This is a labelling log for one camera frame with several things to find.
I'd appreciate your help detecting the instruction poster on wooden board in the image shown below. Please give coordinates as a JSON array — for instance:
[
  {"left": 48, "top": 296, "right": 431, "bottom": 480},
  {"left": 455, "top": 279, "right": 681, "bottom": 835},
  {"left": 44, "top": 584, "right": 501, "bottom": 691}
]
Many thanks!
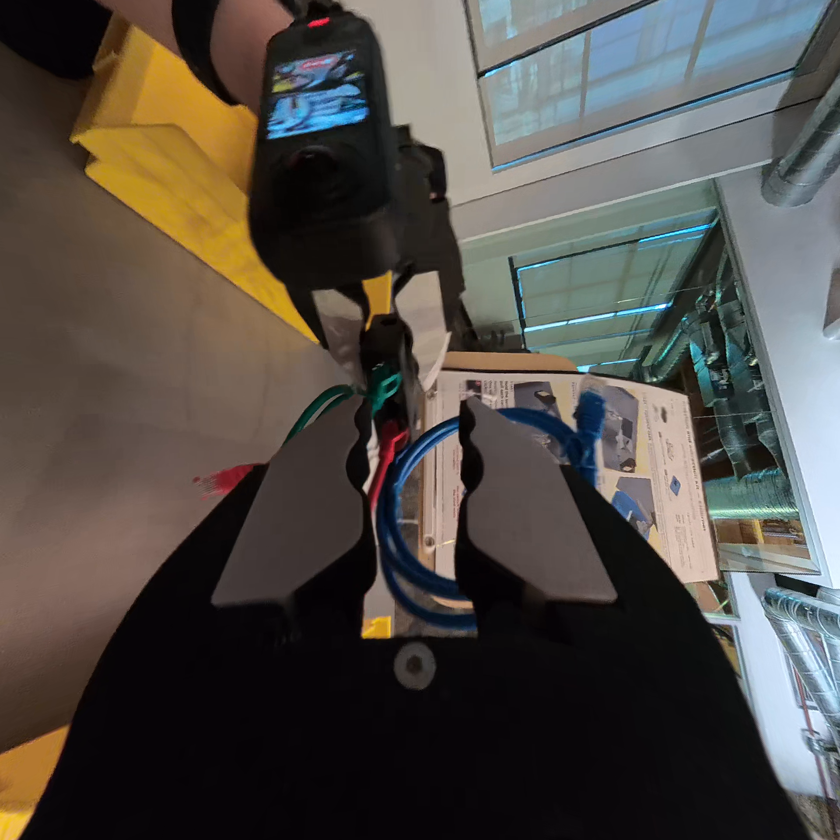
[{"left": 410, "top": 351, "right": 723, "bottom": 585}]

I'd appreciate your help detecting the red ethernet cable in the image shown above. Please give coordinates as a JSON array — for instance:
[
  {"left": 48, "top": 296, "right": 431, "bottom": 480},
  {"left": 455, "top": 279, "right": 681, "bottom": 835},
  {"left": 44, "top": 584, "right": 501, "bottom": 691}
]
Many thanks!
[{"left": 192, "top": 420, "right": 413, "bottom": 516}]

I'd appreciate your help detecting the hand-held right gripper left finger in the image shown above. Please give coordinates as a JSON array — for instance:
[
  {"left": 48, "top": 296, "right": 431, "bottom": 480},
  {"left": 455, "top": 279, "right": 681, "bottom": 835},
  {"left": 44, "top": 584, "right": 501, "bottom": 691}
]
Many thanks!
[{"left": 210, "top": 394, "right": 378, "bottom": 637}]

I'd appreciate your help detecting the yellow plastic bin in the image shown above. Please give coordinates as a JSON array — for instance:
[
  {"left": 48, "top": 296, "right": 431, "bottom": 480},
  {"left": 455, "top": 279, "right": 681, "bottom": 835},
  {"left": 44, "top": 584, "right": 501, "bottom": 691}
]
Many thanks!
[
  {"left": 0, "top": 616, "right": 395, "bottom": 840},
  {"left": 69, "top": 13, "right": 395, "bottom": 345}
]

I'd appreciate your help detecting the blue ethernet cable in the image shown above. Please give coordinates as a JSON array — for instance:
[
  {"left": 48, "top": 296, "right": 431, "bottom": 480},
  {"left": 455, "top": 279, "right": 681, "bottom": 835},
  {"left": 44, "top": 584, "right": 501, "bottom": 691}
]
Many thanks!
[{"left": 377, "top": 387, "right": 606, "bottom": 634}]

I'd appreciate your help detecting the green ethernet cable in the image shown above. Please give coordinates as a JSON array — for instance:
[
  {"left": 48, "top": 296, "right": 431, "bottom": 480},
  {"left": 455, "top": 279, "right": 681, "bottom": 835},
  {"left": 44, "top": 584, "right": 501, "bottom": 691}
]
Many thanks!
[{"left": 282, "top": 364, "right": 403, "bottom": 447}]

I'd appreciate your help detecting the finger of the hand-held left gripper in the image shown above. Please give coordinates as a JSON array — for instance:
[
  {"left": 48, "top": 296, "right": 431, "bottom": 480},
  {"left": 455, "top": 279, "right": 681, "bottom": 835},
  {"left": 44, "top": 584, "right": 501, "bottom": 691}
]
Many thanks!
[
  {"left": 311, "top": 285, "right": 366, "bottom": 367},
  {"left": 392, "top": 271, "right": 455, "bottom": 379}
]

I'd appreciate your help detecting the black ethernet switch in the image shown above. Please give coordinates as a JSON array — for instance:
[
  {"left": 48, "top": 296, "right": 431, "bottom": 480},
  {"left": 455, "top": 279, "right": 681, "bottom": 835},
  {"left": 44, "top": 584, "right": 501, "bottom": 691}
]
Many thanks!
[{"left": 357, "top": 314, "right": 422, "bottom": 454}]

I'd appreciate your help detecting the person's left hand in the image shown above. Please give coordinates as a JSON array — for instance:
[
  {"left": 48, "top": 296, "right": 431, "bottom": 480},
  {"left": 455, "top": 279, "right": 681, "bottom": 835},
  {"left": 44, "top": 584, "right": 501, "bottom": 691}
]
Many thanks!
[{"left": 217, "top": 0, "right": 293, "bottom": 112}]

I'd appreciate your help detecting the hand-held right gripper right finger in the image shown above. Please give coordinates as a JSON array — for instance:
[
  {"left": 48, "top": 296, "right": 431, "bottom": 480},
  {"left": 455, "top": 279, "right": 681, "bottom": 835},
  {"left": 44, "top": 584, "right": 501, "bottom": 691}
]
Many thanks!
[{"left": 455, "top": 397, "right": 619, "bottom": 632}]

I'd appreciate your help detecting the black wristband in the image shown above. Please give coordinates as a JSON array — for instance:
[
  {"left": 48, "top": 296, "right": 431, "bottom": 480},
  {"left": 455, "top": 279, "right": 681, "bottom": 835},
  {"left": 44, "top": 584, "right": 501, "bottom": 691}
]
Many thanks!
[{"left": 172, "top": 0, "right": 245, "bottom": 107}]

